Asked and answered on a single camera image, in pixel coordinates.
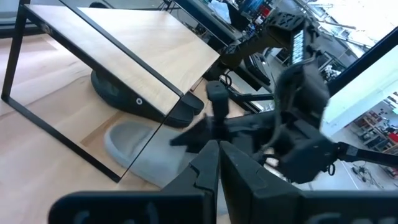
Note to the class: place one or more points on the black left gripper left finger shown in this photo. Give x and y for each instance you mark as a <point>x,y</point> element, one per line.
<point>192,199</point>

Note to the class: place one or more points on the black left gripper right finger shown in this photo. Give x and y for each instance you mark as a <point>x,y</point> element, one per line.
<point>248,193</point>

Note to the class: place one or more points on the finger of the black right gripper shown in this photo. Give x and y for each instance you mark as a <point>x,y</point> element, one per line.
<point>219,99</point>
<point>199,137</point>

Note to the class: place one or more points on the black slide sandal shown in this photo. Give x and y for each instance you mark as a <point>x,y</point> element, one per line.
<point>194,104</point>
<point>124,96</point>

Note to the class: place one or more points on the grey slide sandal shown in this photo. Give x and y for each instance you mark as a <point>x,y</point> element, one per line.
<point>146,155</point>

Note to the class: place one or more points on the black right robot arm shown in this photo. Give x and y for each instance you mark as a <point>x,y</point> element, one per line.
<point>289,40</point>

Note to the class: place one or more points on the cluttered storage shelves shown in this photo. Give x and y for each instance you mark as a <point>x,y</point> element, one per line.
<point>379,130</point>

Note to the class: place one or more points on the wooden shelf with black frame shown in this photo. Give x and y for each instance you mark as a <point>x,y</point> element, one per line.
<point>149,40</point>

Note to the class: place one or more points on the black metal table frame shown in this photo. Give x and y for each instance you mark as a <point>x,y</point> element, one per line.
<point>367,59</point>

